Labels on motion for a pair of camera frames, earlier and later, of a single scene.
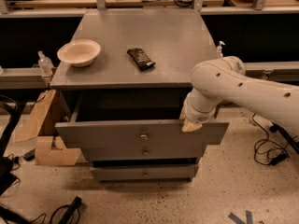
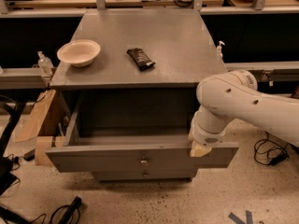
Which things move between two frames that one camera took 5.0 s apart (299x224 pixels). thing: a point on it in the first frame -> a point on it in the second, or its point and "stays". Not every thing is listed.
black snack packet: (141, 59) stays
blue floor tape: (237, 220) stays
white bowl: (79, 53) stays
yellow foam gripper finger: (183, 114) -> (190, 137)
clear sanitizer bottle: (45, 63) stays
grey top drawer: (107, 123) -> (116, 153)
